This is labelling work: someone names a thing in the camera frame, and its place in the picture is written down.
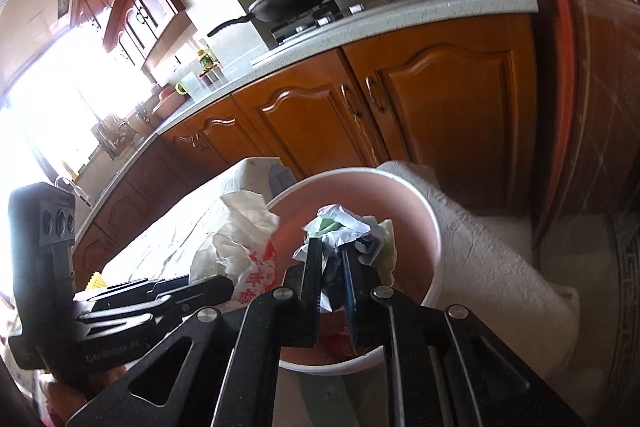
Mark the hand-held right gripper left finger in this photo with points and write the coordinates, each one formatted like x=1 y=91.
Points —
x=310 y=277

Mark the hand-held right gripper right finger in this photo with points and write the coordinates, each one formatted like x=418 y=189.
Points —
x=350 y=297

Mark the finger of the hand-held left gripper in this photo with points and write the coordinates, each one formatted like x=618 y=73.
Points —
x=125 y=326
x=200 y=289

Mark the white paper wrapper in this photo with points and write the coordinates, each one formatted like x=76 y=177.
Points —
x=345 y=219

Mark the pink plastic bucket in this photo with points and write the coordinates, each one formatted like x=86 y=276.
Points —
x=400 y=207

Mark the kitchen faucet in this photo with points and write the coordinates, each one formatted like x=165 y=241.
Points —
x=75 y=189

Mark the small yellow item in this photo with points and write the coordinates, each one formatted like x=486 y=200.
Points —
x=97 y=281

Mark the white plastic bag red print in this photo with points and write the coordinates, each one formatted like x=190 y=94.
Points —
x=235 y=227

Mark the utensil rack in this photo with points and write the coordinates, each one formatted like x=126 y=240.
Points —
x=111 y=134

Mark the white quilted cloth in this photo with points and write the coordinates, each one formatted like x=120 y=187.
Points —
x=480 y=257

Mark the red bowl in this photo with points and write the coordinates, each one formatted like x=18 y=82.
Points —
x=167 y=101

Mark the wooden lower kitchen cabinets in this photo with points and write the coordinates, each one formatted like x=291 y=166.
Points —
x=450 y=107

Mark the small seasoning jars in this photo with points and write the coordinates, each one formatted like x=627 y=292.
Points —
x=212 y=74

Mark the gas stove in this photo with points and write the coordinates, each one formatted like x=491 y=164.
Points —
x=360 y=7

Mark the red wooden panel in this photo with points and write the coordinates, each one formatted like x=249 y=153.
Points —
x=575 y=57

